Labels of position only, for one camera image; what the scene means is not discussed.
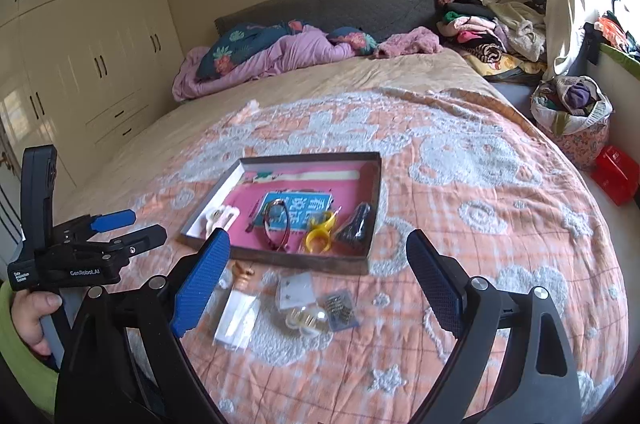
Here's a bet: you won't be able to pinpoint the fabric basket of clothes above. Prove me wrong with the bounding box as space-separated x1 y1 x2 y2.
530 75 614 170

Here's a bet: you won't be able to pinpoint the red plastic box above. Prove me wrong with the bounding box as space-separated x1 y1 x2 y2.
591 144 639 206

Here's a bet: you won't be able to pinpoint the white pink hair claw clip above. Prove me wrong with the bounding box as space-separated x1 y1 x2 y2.
200 205 240 240

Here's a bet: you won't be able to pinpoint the purple crumpled blanket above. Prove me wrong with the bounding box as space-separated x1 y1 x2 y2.
171 24 356 102

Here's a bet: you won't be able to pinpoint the shallow cardboard box tray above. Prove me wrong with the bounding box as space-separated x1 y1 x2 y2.
179 152 382 276

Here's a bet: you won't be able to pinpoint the dark red bracelet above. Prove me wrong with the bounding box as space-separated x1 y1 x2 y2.
244 197 293 253

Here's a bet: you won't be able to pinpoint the clothes on window sill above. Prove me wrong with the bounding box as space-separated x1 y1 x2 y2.
582 11 639 64

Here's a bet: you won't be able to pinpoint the clear bag white card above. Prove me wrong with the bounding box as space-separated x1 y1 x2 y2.
214 288 260 350

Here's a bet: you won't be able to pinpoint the earring studs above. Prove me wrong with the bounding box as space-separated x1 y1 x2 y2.
276 271 317 311

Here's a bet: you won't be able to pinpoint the dark grey headboard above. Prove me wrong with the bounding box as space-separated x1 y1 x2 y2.
215 0 437 42

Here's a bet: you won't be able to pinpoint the green sleeve left forearm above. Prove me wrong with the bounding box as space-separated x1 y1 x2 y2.
1 282 58 420

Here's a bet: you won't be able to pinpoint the cream wardrobe cabinets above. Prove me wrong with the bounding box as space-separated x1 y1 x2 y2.
1 0 183 205

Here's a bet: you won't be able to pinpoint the small bag of metal charms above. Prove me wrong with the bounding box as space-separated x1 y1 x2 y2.
319 290 359 333

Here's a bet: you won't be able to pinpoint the person's left hand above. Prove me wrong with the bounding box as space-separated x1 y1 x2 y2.
11 291 63 357

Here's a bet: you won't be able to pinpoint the orange spiral hair tie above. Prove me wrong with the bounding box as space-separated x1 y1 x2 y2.
230 260 256 291

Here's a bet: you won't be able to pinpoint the orange white patterned quilt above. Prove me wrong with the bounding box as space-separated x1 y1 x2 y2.
54 87 632 424

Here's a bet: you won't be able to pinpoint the dark floral pillow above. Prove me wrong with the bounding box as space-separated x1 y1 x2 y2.
196 19 307 82

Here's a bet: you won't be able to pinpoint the dark beaded item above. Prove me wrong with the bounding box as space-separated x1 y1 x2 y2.
333 202 373 248

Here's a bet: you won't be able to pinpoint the pile of clothes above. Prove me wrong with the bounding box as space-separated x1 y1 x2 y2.
435 0 547 80

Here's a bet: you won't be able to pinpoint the pink fuzzy garment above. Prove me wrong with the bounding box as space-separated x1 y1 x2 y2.
373 26 442 59

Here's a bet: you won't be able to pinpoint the pearl hair clip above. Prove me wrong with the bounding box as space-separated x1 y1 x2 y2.
285 305 330 337

